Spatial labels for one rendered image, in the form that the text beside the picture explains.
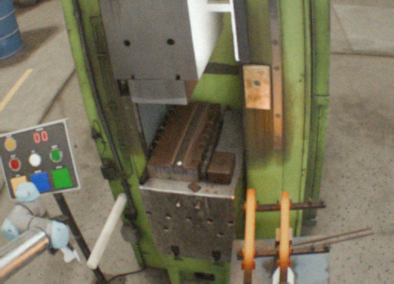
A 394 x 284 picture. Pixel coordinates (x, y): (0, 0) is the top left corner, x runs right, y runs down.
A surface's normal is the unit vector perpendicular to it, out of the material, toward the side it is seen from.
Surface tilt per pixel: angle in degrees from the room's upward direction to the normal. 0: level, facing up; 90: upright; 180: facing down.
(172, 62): 90
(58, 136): 60
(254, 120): 90
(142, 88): 90
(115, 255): 0
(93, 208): 0
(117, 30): 90
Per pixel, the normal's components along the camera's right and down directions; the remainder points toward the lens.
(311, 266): -0.11, -0.79
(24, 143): 0.11, 0.11
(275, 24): -0.24, 0.62
